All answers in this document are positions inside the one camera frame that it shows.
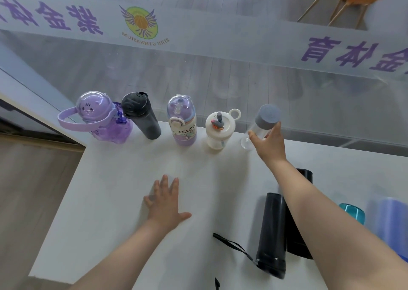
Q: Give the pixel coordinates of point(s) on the person's left forearm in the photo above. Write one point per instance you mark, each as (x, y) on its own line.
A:
(127, 258)

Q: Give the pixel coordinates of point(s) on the clear bottle with grey cap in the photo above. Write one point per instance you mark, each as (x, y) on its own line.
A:
(267, 114)

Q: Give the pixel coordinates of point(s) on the tall black thermos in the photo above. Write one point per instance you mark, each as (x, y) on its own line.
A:
(298, 245)

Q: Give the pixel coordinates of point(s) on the purple-lid printed white bottle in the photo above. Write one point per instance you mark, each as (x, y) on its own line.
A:
(183, 124)

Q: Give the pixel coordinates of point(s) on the person's left hand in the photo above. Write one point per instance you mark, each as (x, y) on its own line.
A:
(165, 207)

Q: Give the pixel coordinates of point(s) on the clear cup with cream lid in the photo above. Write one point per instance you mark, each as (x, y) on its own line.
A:
(218, 130)

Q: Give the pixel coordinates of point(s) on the teal plastic bottle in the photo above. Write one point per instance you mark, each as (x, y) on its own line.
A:
(352, 211)

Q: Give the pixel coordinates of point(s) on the dark grey flip-top bottle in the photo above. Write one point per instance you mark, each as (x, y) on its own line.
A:
(140, 114)

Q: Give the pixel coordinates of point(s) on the person's right hand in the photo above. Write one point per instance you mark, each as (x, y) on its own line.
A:
(272, 149)

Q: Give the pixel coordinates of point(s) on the white table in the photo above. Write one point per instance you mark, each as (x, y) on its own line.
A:
(127, 178)

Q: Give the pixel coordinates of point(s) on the lavender bottle with white lid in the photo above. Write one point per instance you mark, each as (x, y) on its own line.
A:
(393, 219)

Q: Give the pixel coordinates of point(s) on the frosted band with purple print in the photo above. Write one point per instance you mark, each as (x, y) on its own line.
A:
(223, 32)

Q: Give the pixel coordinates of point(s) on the person's right forearm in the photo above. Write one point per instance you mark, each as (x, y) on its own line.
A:
(334, 235)

